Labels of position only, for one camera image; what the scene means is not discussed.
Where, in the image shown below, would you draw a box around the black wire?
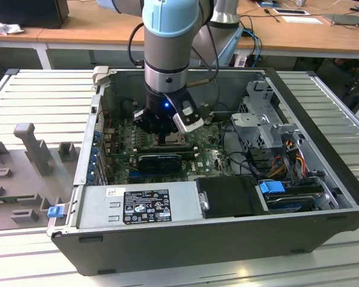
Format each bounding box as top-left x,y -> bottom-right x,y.
220,118 -> 260,180

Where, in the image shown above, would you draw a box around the hard disk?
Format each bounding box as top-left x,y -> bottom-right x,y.
263,193 -> 315,215

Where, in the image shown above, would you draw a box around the black box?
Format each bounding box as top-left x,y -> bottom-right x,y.
0,0 -> 70,29

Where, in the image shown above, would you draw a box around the black drive bay cover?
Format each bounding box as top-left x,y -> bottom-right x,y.
194,176 -> 270,219

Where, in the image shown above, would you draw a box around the wooden desk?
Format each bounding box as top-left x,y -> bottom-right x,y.
0,0 -> 359,60

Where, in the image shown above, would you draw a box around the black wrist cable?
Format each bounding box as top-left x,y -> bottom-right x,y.
127,22 -> 221,88

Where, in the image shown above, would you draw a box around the black graphics card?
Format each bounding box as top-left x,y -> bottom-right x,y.
137,154 -> 182,173

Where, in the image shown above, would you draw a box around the black RAM stick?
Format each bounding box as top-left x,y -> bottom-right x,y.
136,144 -> 193,152
138,149 -> 196,158

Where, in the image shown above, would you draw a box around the white paper sheet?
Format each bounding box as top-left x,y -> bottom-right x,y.
281,15 -> 324,25

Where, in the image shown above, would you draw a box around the black PC case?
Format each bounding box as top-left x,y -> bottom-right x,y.
50,66 -> 359,277

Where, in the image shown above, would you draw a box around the grey metal drive cage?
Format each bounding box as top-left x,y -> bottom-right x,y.
230,80 -> 303,150

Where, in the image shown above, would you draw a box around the blue expansion slot clips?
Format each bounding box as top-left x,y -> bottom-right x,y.
88,128 -> 108,185

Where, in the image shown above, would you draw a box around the CPU socket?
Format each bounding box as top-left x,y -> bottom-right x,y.
155,133 -> 189,148

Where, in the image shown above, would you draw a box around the dark grey pad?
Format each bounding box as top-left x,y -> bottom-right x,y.
322,13 -> 359,28

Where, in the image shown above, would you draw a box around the grey case latch handle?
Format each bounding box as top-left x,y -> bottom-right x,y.
92,66 -> 109,90

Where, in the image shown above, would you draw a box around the black round fan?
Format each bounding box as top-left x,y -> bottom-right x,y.
121,100 -> 135,117

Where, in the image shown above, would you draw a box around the coloured wire bundle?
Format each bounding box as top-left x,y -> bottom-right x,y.
269,140 -> 306,180

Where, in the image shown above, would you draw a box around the metal socket cover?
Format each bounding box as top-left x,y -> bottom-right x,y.
165,133 -> 188,147

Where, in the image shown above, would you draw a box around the blue latch clip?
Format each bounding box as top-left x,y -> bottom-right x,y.
47,206 -> 64,219

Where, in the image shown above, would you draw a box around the grey parts rack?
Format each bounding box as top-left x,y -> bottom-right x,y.
0,122 -> 79,233

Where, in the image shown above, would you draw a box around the blue cable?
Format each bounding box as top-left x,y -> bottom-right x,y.
242,28 -> 263,65

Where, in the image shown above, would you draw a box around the silver power supply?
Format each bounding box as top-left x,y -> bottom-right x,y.
76,181 -> 204,230

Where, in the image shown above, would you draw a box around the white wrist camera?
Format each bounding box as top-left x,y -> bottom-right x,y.
164,89 -> 205,135

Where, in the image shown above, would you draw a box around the crumpled white paper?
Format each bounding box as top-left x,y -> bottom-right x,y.
0,16 -> 25,36

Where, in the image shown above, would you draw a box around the green RAM stick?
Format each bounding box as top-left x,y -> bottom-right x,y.
0,196 -> 36,204

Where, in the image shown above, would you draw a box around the blue disk carrier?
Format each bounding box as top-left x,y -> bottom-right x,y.
258,181 -> 285,198

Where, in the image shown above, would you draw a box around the white framed phone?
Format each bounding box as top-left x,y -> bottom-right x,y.
272,8 -> 311,16

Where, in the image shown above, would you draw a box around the green motherboard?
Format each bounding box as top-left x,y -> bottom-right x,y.
103,115 -> 249,185

